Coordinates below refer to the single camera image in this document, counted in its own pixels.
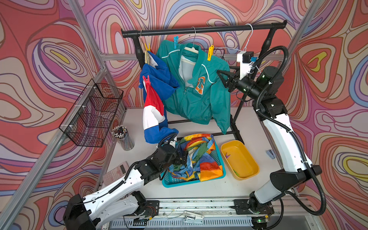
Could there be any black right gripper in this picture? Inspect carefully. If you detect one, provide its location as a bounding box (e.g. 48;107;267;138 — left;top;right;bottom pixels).
217;65;265;101

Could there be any teal green jacket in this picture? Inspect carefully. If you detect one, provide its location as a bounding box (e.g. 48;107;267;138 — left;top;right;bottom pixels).
156;40;231;134

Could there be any white wire hanger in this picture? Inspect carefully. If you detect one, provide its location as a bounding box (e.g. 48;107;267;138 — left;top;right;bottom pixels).
214;23;254;54

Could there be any rainbow patchwork jacket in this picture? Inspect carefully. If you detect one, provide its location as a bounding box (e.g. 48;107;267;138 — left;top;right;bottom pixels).
168;134;224;182

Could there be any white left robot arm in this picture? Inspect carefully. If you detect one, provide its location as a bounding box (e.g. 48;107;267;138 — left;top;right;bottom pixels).
63;144;187;230

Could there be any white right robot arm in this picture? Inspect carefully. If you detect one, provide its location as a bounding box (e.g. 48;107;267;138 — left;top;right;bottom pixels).
217;46;327;216

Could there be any teal plastic basket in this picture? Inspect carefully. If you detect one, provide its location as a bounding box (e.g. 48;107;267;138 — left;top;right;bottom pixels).
160;140;227;189

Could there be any clear pencil cup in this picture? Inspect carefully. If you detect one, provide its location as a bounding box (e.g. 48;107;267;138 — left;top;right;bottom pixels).
111;125;135;151

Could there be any pink calculator on table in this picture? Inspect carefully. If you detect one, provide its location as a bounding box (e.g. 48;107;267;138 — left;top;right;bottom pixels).
103;162;129;186

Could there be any blue white red jacket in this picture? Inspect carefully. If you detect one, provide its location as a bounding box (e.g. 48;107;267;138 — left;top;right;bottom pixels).
139;51;179;144

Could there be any red clothespin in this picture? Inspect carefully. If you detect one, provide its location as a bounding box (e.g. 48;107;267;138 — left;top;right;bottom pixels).
142;75;151;88

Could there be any yellow plastic tray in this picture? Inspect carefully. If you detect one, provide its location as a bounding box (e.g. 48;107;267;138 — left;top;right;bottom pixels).
220;140;260;180

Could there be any blue clothespin on table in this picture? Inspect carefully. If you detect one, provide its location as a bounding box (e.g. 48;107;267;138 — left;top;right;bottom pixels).
266;149;276;159

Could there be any black clothes rack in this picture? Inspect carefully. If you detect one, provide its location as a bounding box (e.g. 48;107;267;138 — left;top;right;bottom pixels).
120;20;288;144

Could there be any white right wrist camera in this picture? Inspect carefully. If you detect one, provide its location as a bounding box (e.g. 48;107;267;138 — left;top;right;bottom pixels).
237;51;254;80

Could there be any black wire basket rear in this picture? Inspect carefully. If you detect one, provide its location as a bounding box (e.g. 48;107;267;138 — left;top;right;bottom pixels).
213;48;226;60

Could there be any black wire basket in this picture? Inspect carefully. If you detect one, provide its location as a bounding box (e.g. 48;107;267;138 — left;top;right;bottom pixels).
213;48;226;60
59;80;124;148

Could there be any black wire basket left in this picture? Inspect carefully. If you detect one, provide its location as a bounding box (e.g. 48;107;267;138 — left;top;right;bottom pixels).
59;80;124;148

